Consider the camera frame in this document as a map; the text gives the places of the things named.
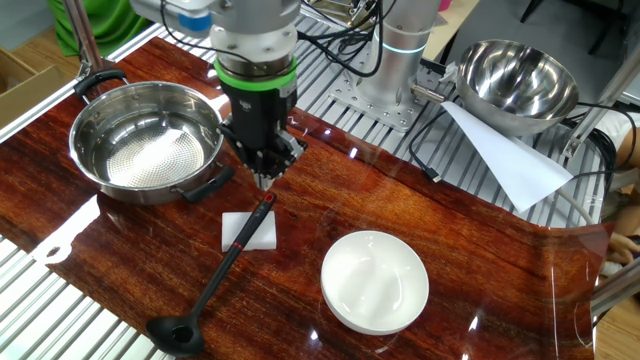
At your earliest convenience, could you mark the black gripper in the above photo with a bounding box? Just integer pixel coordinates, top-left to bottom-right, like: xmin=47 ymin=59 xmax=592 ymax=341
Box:
xmin=218 ymin=84 xmax=307 ymax=191

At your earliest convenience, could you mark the black ladle with red ring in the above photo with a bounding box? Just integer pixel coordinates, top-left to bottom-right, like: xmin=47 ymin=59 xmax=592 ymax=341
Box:
xmin=145 ymin=191 xmax=278 ymax=358

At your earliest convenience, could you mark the white ceramic bowl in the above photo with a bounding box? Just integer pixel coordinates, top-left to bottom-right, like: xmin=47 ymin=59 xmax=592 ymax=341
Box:
xmin=320 ymin=229 xmax=431 ymax=336

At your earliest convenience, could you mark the steel mixing bowl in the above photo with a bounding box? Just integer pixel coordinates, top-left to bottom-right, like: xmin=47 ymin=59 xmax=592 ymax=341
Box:
xmin=455 ymin=38 xmax=580 ymax=137

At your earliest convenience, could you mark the white sponge block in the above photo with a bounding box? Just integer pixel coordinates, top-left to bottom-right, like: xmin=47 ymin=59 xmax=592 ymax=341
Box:
xmin=220 ymin=210 xmax=278 ymax=253

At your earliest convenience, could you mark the silver metal clamp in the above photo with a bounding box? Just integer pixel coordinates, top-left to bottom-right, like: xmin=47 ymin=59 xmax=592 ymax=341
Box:
xmin=347 ymin=0 xmax=380 ymax=24

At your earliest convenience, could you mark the green cloth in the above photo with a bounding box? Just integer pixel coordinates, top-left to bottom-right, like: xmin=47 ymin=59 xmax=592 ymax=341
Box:
xmin=47 ymin=0 xmax=151 ymax=59

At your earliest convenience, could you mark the wood pattern table mat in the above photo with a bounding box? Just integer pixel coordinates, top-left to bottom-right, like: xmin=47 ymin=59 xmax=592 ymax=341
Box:
xmin=0 ymin=35 xmax=616 ymax=360

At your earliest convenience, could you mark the beige wooden board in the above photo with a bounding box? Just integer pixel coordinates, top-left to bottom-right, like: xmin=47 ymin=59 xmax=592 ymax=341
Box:
xmin=427 ymin=0 xmax=481 ymax=61

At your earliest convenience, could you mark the brown cardboard box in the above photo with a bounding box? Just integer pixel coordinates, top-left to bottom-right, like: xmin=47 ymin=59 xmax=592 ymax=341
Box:
xmin=0 ymin=47 xmax=66 ymax=129

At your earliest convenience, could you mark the white paper sheet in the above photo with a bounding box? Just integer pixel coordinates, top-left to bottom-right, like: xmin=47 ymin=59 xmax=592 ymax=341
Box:
xmin=440 ymin=101 xmax=575 ymax=214

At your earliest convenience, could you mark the white t-shirt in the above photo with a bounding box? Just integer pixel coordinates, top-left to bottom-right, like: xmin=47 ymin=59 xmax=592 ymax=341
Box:
xmin=597 ymin=110 xmax=640 ymax=149

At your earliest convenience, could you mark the person bare limb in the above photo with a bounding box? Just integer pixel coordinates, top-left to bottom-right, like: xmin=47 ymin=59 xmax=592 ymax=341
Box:
xmin=617 ymin=127 xmax=640 ymax=169
xmin=607 ymin=204 xmax=640 ymax=266

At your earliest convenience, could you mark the green adapter ring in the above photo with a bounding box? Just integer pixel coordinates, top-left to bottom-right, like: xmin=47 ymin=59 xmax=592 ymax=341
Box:
xmin=213 ymin=55 xmax=299 ymax=93

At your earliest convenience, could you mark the steel pot with black handles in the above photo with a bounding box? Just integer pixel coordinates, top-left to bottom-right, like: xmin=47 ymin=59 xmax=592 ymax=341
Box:
xmin=68 ymin=68 xmax=236 ymax=206

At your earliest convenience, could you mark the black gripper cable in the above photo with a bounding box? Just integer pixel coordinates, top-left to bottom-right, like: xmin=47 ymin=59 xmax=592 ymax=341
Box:
xmin=294 ymin=0 xmax=396 ymax=79

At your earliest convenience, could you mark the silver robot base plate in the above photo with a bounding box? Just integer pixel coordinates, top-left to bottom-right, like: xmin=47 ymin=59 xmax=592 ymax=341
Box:
xmin=327 ymin=64 xmax=451 ymax=134

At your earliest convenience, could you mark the black camera cable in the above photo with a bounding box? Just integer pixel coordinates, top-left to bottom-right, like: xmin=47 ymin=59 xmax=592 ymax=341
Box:
xmin=158 ymin=0 xmax=251 ymax=64

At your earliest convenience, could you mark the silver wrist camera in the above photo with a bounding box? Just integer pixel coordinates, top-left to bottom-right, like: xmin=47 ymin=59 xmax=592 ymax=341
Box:
xmin=128 ymin=0 xmax=224 ymax=39

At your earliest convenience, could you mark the black usb cable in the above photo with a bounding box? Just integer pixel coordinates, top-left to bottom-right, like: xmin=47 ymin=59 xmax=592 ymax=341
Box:
xmin=408 ymin=107 xmax=459 ymax=184

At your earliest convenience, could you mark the silver cable connector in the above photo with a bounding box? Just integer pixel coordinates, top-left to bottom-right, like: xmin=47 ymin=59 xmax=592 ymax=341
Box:
xmin=409 ymin=82 xmax=446 ymax=104

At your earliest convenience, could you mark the aluminium frame post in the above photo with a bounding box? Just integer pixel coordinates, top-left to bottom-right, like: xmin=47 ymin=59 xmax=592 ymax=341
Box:
xmin=62 ymin=0 xmax=109 ymax=76
xmin=589 ymin=259 xmax=640 ymax=317
xmin=562 ymin=54 xmax=640 ymax=159

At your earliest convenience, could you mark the grey hose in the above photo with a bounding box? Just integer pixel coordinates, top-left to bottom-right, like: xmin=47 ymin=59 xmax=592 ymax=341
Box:
xmin=554 ymin=187 xmax=596 ymax=226

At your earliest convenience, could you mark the black cable bundle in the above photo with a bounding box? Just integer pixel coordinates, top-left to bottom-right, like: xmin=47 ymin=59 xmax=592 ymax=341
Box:
xmin=562 ymin=102 xmax=639 ymax=201

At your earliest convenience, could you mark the black chair frame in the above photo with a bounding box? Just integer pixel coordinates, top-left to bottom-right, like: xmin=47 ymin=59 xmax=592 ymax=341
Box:
xmin=519 ymin=0 xmax=631 ymax=56

